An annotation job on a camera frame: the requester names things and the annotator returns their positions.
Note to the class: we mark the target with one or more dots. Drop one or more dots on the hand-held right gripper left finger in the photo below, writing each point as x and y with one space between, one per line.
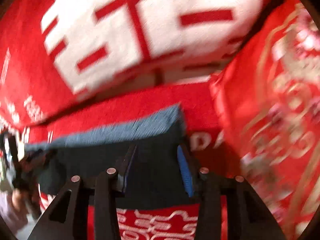
126 177

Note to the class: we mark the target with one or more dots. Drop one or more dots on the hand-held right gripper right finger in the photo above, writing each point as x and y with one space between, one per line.
185 170

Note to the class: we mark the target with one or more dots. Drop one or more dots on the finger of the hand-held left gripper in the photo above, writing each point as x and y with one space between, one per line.
37 158

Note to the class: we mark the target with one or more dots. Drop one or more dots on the dark pants with grey waistband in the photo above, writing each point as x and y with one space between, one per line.
155 175

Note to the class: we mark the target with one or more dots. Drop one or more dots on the person's left forearm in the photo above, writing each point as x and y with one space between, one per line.
10 217

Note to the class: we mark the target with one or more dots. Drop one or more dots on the person's left hand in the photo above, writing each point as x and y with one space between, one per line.
19 201

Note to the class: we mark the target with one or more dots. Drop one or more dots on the red printed blanket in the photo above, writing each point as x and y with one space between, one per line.
200 110

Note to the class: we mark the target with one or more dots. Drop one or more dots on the red pillow with gold print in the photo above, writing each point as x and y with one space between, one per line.
250 92

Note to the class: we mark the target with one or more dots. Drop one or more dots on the red quilt with white characters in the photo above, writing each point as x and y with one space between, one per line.
112 30

